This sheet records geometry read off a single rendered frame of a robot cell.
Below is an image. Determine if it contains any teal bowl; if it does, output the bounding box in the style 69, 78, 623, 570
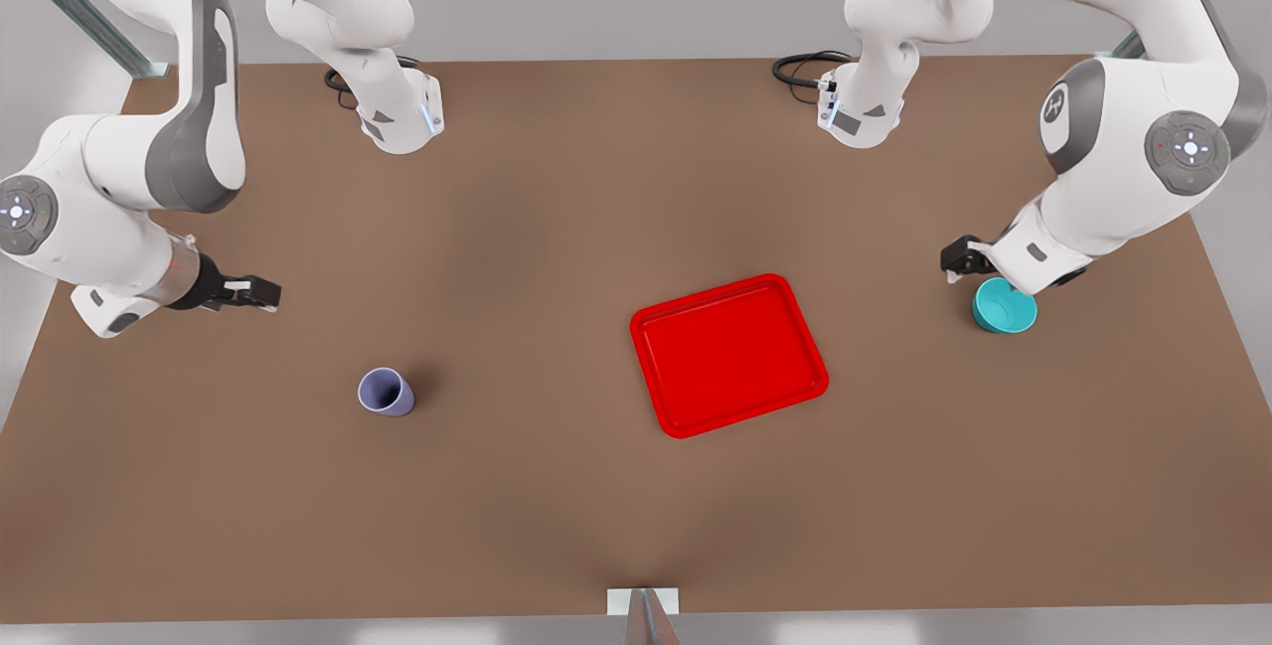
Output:
972, 276, 1038, 335

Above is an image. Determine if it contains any lavender cup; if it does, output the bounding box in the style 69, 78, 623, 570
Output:
358, 367, 416, 418

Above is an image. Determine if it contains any red tray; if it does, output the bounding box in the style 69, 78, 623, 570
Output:
629, 273, 831, 439

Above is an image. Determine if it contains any black cable loop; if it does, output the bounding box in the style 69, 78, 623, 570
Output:
772, 51, 858, 106
324, 56, 422, 111

